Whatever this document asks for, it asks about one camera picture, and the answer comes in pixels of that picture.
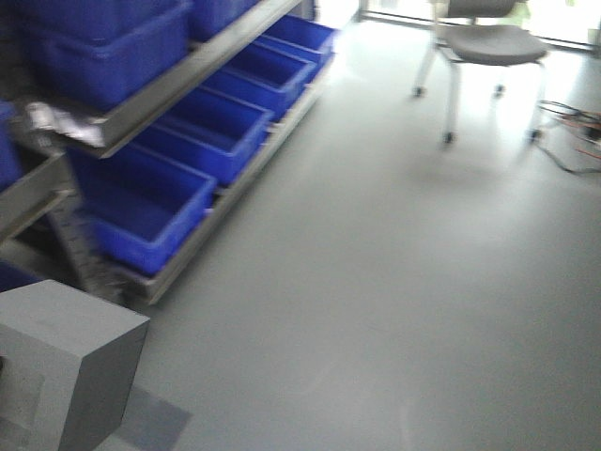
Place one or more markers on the gray hollow cube base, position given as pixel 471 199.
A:
pixel 68 361

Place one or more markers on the blue bin lower shelf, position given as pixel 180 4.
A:
pixel 142 205

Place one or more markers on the steel shelving rack row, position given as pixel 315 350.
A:
pixel 50 190

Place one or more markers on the gray office chair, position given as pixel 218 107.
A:
pixel 461 40

